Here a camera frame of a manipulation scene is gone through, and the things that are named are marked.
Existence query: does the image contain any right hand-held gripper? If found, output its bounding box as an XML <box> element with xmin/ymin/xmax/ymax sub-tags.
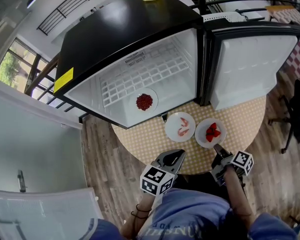
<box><xmin>211</xmin><ymin>143</ymin><xmax>255</xmax><ymax>187</ymax></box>

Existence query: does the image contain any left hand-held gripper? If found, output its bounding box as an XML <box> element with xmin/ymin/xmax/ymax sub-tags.
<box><xmin>139</xmin><ymin>148</ymin><xmax>186</xmax><ymax>198</ymax></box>

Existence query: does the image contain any white round plate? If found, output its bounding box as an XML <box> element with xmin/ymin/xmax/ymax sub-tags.
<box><xmin>164</xmin><ymin>111</ymin><xmax>196</xmax><ymax>143</ymax></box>
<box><xmin>194</xmin><ymin>118</ymin><xmax>227</xmax><ymax>149</ymax></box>
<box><xmin>131</xmin><ymin>87</ymin><xmax>160</xmax><ymax>115</ymax></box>

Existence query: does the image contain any black mini fridge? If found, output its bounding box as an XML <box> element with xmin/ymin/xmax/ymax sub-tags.
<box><xmin>53</xmin><ymin>0</ymin><xmax>300</xmax><ymax>130</ymax></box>

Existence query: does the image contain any person's right forearm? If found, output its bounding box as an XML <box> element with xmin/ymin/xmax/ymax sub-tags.
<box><xmin>223</xmin><ymin>167</ymin><xmax>257</xmax><ymax>232</ymax></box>

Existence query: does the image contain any person's left forearm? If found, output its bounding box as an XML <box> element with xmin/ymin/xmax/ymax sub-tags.
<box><xmin>119</xmin><ymin>193</ymin><xmax>158</xmax><ymax>237</ymax></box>

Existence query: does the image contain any yellow dotted tablecloth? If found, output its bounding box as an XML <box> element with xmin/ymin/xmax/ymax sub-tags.
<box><xmin>111</xmin><ymin>95</ymin><xmax>267</xmax><ymax>176</ymax></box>

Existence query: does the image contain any person's blue shirt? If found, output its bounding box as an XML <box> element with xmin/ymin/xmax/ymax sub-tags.
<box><xmin>87</xmin><ymin>187</ymin><xmax>298</xmax><ymax>240</ymax></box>

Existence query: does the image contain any black wrist band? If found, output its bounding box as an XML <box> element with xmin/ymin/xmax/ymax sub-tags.
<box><xmin>130</xmin><ymin>203</ymin><xmax>152</xmax><ymax>219</ymax></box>

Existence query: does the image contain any white perforated rack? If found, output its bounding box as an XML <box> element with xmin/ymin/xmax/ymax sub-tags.
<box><xmin>203</xmin><ymin>10</ymin><xmax>248</xmax><ymax>23</ymax></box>

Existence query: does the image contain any yellow warning sticker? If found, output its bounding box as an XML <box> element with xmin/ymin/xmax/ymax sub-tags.
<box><xmin>53</xmin><ymin>67</ymin><xmax>75</xmax><ymax>94</ymax></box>

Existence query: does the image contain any frosted glass door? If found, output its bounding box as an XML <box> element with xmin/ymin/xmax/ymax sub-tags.
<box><xmin>0</xmin><ymin>83</ymin><xmax>88</xmax><ymax>194</ymax></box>

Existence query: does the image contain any ribbed glass door panel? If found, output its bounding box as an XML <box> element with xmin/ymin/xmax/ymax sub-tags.
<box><xmin>0</xmin><ymin>187</ymin><xmax>100</xmax><ymax>240</ymax></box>

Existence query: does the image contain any wooden-topped black railing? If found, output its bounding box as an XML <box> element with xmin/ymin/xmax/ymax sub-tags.
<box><xmin>23</xmin><ymin>0</ymin><xmax>300</xmax><ymax>112</ymax></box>

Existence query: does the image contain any dark framed window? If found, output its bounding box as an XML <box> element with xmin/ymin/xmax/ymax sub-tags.
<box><xmin>0</xmin><ymin>37</ymin><xmax>53</xmax><ymax>95</ymax></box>

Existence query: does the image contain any black metal railing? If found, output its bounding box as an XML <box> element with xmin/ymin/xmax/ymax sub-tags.
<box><xmin>36</xmin><ymin>0</ymin><xmax>116</xmax><ymax>36</ymax></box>

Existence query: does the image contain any white wire fridge shelf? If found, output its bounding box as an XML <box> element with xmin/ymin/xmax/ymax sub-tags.
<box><xmin>98</xmin><ymin>42</ymin><xmax>191</xmax><ymax>109</ymax></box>

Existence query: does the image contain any metal door handle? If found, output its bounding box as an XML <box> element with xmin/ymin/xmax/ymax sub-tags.
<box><xmin>16</xmin><ymin>169</ymin><xmax>28</xmax><ymax>193</ymax></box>

